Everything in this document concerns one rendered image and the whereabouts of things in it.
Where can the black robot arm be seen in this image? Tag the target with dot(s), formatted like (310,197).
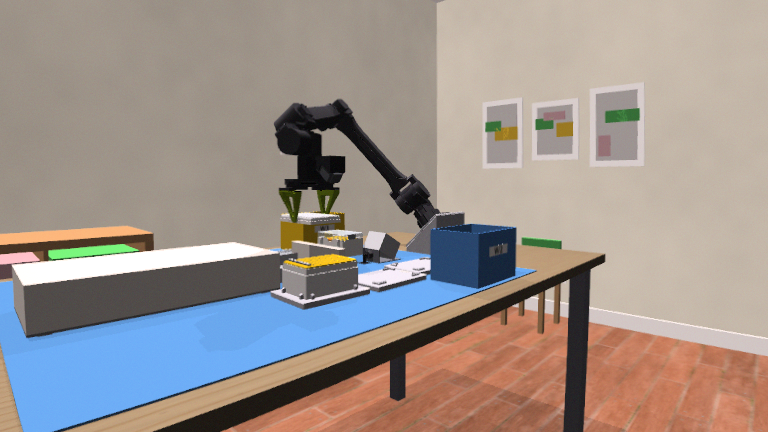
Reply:
(331,168)

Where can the white push-button box with green button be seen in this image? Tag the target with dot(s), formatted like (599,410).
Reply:
(380,248)

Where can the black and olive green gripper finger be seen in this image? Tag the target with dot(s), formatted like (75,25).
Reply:
(296,196)
(321,197)

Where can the blue open-top box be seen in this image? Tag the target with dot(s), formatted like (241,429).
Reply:
(472,255)

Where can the yellow open-top bin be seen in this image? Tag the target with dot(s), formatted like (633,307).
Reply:
(306,233)

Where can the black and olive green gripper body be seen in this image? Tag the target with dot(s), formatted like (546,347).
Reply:
(303,184)

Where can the blue bench mat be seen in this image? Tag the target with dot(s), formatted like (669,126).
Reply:
(76,377)

